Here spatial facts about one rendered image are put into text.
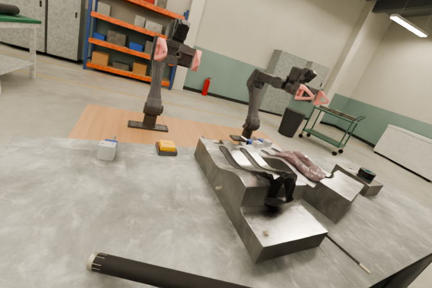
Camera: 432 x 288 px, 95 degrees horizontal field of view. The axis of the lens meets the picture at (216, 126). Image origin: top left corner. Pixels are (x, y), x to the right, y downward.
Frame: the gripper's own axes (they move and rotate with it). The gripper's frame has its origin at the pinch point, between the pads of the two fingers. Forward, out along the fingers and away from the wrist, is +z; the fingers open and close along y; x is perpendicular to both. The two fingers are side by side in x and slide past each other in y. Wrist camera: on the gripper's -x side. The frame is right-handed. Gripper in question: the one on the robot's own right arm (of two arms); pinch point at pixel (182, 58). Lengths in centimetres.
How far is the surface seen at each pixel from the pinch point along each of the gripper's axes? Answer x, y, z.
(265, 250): 35, 23, 36
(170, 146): 36.5, 6.4, -12.1
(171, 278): 33, -2, 39
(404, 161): 104, 682, -171
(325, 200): 34, 62, 22
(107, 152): 37.0, -15.8, -5.1
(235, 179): 28.1, 20.2, 18.2
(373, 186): 33, 109, 14
